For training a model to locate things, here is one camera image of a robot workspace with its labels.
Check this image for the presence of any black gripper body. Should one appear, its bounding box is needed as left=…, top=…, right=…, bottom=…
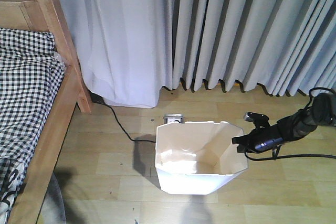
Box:
left=232, top=126, right=284, bottom=153

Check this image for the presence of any white plastic trash bin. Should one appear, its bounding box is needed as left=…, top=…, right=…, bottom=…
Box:
left=155, top=121, right=248, bottom=195

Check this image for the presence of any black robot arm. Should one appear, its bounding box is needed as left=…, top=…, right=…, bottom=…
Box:
left=232, top=89, right=335, bottom=158

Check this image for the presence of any floor power socket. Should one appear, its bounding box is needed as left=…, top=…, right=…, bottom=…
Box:
left=163, top=113, right=184, bottom=124

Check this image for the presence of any grey pleated curtain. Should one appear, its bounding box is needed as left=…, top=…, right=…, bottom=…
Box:
left=165, top=0, right=335, bottom=96

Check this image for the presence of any white sheer curtain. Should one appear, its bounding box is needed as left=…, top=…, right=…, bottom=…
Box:
left=60, top=0, right=173, bottom=108

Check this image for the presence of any round grey rug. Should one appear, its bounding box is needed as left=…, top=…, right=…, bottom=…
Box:
left=36, top=173, right=66, bottom=223

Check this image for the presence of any black white checkered bedding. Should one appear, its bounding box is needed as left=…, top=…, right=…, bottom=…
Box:
left=1, top=28, right=66, bottom=223

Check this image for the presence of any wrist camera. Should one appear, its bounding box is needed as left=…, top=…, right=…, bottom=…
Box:
left=244, top=112, right=270, bottom=129

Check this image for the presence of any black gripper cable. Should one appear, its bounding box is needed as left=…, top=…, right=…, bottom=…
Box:
left=244, top=87, right=336, bottom=162

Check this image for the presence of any black socket cable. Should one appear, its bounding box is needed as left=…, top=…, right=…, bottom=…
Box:
left=90, top=92, right=157, bottom=143

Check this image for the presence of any wooden bed frame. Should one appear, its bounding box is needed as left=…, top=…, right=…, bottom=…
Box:
left=1, top=0, right=92, bottom=223

